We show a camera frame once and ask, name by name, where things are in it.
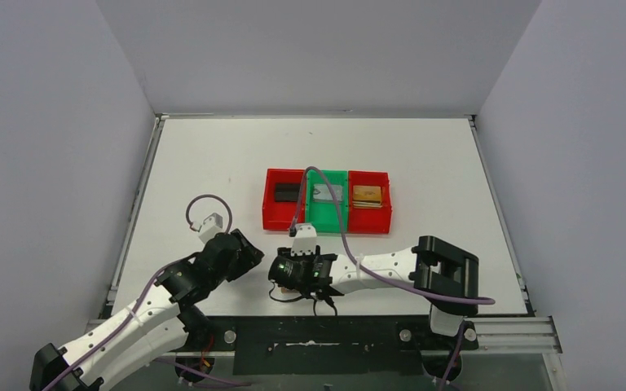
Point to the aluminium frame rail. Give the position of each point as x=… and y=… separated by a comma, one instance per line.
x=397, y=333

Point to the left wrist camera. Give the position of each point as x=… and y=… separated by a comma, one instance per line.
x=208, y=227

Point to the silver card stack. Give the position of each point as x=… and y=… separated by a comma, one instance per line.
x=323, y=193

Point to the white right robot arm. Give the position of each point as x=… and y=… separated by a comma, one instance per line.
x=440, y=272

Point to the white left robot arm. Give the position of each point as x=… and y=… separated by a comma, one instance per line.
x=163, y=318

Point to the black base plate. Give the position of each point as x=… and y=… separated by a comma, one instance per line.
x=291, y=360

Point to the black card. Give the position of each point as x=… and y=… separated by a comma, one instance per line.
x=286, y=192

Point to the gold card stack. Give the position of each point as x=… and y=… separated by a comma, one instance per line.
x=367, y=197

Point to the green plastic bin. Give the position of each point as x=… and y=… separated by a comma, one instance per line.
x=323, y=216

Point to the tan leather card holder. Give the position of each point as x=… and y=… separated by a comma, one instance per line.
x=288, y=294

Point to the red bin with gold cards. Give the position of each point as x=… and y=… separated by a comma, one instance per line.
x=370, y=221

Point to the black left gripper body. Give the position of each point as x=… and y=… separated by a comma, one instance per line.
x=243, y=257

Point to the red bin with black card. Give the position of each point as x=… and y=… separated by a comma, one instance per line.
x=278, y=216

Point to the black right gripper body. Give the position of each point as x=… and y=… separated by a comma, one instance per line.
x=315, y=286

